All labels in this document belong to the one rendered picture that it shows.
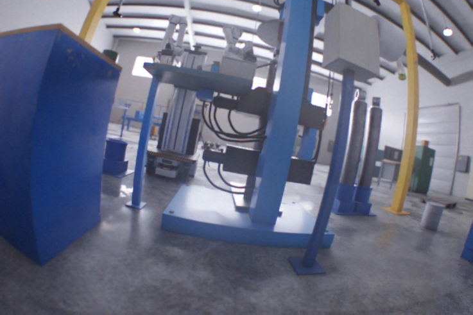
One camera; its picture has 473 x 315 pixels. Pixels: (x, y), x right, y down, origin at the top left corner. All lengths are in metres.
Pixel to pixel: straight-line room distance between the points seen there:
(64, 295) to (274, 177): 1.33
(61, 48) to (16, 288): 0.89
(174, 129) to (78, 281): 2.35
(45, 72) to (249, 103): 1.34
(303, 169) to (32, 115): 1.73
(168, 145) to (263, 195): 1.79
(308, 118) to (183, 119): 1.73
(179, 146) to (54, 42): 2.33
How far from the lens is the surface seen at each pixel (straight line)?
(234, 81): 1.34
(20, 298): 0.93
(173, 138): 2.86
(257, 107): 1.60
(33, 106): 0.82
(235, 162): 1.57
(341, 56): 1.14
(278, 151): 1.39
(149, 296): 0.91
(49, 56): 0.82
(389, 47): 1.50
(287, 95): 1.43
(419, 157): 8.57
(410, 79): 4.04
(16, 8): 11.91
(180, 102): 2.88
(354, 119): 2.83
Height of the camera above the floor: 0.67
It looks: level
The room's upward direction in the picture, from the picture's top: 11 degrees clockwise
